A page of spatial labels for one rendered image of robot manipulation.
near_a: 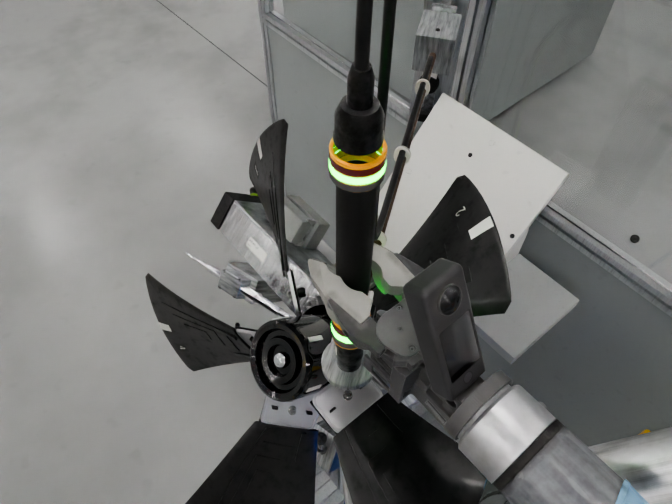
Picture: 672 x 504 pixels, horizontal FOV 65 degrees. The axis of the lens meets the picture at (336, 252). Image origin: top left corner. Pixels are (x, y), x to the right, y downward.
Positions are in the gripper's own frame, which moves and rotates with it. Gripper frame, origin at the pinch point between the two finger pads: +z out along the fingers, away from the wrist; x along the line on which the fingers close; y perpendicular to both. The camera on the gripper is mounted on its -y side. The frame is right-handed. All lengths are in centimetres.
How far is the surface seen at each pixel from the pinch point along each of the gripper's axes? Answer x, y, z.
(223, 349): -8.1, 43.5, 21.2
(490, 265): 15.7, 6.7, -8.7
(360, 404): 0.7, 31.9, -4.9
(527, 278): 62, 64, 2
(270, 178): 8.9, 15.8, 26.4
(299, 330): -1.2, 23.8, 6.4
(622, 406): 70, 92, -33
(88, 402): -43, 151, 92
